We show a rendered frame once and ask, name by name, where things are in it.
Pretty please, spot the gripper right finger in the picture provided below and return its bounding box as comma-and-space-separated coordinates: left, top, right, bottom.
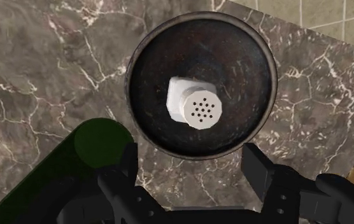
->
241, 143, 354, 224

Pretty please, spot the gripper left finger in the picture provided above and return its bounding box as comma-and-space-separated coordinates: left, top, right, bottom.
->
56, 142, 171, 224

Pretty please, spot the dark green bottle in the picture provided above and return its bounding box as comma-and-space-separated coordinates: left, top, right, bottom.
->
0, 117, 135, 224

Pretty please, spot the white salt shaker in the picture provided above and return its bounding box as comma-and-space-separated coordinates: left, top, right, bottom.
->
166, 76, 223, 130

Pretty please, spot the dark round bowl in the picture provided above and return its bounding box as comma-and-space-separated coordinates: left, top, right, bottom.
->
124, 11, 279, 161

